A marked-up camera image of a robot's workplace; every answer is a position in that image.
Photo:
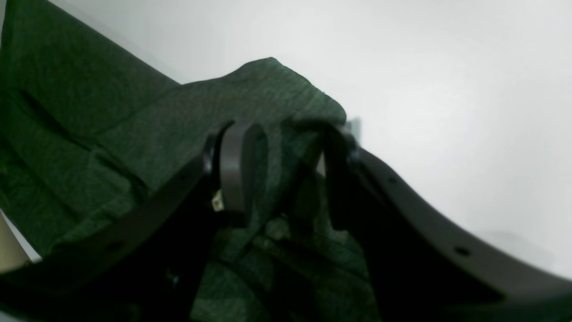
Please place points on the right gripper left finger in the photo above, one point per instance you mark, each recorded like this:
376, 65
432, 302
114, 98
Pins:
146, 267

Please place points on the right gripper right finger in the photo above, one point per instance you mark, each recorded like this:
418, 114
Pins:
422, 266

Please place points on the dark green t-shirt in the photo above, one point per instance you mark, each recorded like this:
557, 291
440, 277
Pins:
89, 131

